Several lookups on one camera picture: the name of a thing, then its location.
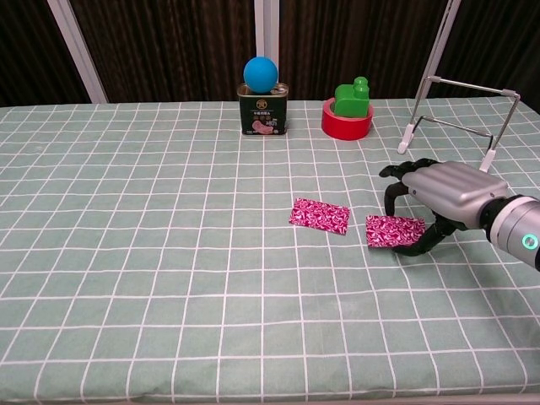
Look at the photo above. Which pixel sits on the green toy block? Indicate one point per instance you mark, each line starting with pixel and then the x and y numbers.
pixel 350 103

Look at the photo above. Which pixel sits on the red tape roll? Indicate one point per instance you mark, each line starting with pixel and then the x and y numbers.
pixel 343 128

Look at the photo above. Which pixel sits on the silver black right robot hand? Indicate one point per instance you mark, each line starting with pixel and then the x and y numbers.
pixel 455 190

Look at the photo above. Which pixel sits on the blue ball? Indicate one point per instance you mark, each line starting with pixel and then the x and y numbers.
pixel 260 75

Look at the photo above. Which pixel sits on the white partition post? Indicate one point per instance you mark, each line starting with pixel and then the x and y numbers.
pixel 439 42
pixel 80 55
pixel 266 29

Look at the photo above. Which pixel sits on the dark green meat tin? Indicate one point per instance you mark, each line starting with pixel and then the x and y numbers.
pixel 261 118

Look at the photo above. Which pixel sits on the green white checked tablecloth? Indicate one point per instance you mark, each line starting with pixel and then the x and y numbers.
pixel 169 274

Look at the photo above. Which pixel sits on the pink patterned packet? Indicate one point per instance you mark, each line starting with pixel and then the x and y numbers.
pixel 392 232
pixel 318 216

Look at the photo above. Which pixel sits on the dark brown pleated curtain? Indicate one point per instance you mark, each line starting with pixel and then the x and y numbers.
pixel 25 50
pixel 169 50
pixel 337 42
pixel 498 42

